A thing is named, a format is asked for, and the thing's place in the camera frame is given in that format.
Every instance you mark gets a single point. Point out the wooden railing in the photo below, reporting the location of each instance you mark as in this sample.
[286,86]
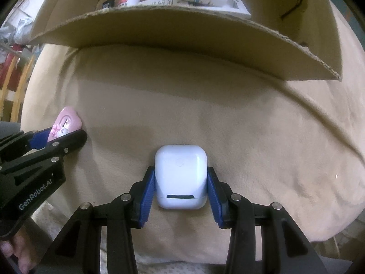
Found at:
[15,74]

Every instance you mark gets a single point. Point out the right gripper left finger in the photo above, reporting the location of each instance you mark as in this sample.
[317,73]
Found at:
[77,247]

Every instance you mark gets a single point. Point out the white earbuds case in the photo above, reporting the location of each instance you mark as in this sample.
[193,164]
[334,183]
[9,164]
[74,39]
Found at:
[181,177]

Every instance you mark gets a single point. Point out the person's left hand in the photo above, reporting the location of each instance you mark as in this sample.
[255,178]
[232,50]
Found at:
[24,247]

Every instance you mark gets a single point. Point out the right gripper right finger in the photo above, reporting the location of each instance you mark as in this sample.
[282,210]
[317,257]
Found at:
[263,238]

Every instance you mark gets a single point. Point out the open cardboard box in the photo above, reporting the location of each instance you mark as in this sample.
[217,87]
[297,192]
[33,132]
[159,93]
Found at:
[289,39]

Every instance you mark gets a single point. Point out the beige blanket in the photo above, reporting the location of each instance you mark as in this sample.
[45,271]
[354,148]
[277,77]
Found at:
[297,143]

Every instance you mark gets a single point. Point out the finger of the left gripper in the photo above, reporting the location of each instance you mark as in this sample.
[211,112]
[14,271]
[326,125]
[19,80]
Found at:
[22,142]
[59,147]

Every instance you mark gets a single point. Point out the white remote control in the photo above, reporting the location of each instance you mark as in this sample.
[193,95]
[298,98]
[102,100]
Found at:
[232,7]

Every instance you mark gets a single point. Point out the black lipstick tube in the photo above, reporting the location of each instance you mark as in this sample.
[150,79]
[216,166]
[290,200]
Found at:
[108,4]

